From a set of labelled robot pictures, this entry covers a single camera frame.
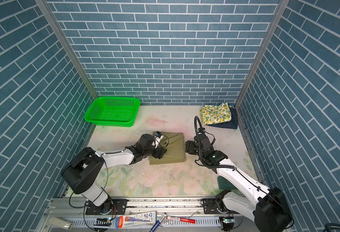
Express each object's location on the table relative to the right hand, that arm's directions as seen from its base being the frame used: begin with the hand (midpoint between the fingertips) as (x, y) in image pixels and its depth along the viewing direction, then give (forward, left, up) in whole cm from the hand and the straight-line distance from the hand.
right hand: (192, 143), depth 83 cm
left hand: (0, +17, -9) cm, 19 cm away
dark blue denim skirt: (+25, -30, -9) cm, 40 cm away
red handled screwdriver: (-35, 0, -13) cm, 38 cm away
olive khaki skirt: (+6, +11, -11) cm, 17 cm away
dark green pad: (-17, -19, -13) cm, 29 cm away
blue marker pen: (-38, +15, -12) cm, 42 cm away
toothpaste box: (-37, +26, -12) cm, 47 cm away
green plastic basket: (+33, +63, -13) cm, 72 cm away
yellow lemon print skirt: (+31, -15, -7) cm, 35 cm away
